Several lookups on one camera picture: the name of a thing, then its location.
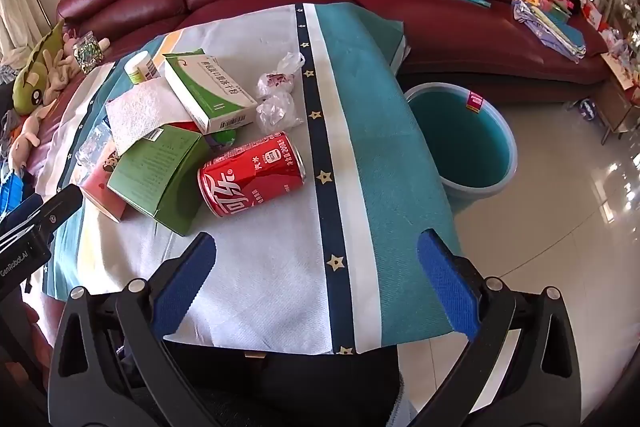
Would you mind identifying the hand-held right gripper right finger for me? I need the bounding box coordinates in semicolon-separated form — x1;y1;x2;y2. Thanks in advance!
416;229;596;427

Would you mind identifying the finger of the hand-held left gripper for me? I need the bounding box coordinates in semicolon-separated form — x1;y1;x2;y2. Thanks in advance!
0;183;84;240

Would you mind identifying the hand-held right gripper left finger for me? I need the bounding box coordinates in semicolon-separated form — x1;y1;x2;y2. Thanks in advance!
50;231;236;427

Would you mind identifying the clear water bottle blue label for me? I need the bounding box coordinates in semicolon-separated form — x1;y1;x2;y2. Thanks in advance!
75;121;118;172

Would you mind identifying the teal plastic bucket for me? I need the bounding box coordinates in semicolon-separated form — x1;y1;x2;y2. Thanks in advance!
402;83;518;200

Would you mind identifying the pink snack box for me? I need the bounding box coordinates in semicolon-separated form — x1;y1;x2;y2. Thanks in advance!
80;139;128;224

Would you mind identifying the blue plastic crate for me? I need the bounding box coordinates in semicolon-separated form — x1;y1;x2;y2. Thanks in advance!
0;172;26;215

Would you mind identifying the pink plush toy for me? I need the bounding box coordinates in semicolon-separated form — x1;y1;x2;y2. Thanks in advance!
7;34;111;172

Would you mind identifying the striped star print blanket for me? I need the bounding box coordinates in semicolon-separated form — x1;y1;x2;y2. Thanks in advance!
42;2;463;355

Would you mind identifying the green cardboard box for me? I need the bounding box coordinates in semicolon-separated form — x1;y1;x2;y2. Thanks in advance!
106;124;211;238

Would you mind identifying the red soda can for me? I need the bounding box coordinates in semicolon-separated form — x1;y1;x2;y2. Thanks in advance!
197;131;307;219

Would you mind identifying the white paper towel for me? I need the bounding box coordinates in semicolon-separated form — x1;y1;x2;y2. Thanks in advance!
105;77;193;158

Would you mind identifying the green plush toy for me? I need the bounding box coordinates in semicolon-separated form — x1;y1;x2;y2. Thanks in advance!
12;19;68;115

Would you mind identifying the glitter packet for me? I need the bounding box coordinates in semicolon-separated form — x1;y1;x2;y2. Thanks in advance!
72;31;103;74

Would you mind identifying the white bottle green label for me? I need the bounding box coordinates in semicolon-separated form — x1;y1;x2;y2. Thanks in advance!
124;51;162;85

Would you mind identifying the white green medicine box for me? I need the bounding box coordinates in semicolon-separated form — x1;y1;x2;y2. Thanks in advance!
163;49;259;135

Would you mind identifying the white curtain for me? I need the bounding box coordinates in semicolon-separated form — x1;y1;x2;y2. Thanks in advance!
0;0;51;58

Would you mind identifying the clear plastic bag red print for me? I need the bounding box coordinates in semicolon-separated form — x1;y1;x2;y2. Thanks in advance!
256;52;307;100

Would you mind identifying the wooden cabinet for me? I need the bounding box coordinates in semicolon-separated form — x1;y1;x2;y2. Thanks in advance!
597;52;640;142

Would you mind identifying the stack of folded cloths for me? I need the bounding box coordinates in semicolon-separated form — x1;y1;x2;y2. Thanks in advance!
512;0;587;62

